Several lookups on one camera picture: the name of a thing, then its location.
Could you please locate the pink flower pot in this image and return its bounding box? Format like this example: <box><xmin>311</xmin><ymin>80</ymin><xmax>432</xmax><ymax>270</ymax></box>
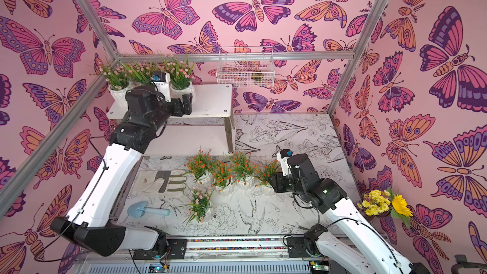
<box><xmin>124</xmin><ymin>62</ymin><xmax>160</xmax><ymax>86</ymax></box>
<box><xmin>185</xmin><ymin>187</ymin><xmax>213</xmax><ymax>225</ymax></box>
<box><xmin>162</xmin><ymin>55</ymin><xmax>195</xmax><ymax>100</ymax></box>
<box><xmin>94</xmin><ymin>62</ymin><xmax>134</xmax><ymax>108</ymax></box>

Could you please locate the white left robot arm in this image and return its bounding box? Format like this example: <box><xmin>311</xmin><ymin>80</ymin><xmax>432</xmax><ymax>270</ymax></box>
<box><xmin>50</xmin><ymin>86</ymin><xmax>193</xmax><ymax>258</ymax></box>

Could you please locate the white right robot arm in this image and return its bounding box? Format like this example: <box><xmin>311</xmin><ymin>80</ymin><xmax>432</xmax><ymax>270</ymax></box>
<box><xmin>270</xmin><ymin>149</ymin><xmax>428</xmax><ymax>273</ymax></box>

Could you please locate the white two-tier rack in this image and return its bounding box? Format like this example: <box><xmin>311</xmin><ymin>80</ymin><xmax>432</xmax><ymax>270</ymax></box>
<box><xmin>105</xmin><ymin>83</ymin><xmax>237</xmax><ymax>157</ymax></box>

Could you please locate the yellow sunflower bouquet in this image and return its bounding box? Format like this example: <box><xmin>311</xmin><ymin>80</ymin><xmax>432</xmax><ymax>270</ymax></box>
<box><xmin>356</xmin><ymin>187</ymin><xmax>413</xmax><ymax>228</ymax></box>

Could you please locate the light blue tube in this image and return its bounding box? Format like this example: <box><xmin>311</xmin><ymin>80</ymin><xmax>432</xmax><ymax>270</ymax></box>
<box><xmin>127</xmin><ymin>201</ymin><xmax>171</xmax><ymax>218</ymax></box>

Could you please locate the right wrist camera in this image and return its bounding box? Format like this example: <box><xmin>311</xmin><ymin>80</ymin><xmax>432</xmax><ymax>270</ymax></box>
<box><xmin>276</xmin><ymin>149</ymin><xmax>292</xmax><ymax>176</ymax></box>

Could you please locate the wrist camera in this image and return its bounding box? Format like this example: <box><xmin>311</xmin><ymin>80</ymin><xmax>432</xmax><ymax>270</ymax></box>
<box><xmin>276</xmin><ymin>149</ymin><xmax>292</xmax><ymax>176</ymax></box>
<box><xmin>152</xmin><ymin>71</ymin><xmax>171</xmax><ymax>103</ymax></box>

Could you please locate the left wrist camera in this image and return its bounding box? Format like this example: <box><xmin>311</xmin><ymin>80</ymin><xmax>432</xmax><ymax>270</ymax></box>
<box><xmin>152</xmin><ymin>71</ymin><xmax>171</xmax><ymax>103</ymax></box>

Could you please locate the white wire basket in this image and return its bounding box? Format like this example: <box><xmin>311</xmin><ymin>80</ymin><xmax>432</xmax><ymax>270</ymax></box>
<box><xmin>216</xmin><ymin>46</ymin><xmax>275</xmax><ymax>88</ymax></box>

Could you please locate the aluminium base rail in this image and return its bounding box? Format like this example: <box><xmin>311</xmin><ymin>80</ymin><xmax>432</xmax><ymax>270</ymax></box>
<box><xmin>72</xmin><ymin>233</ymin><xmax>400</xmax><ymax>274</ymax></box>

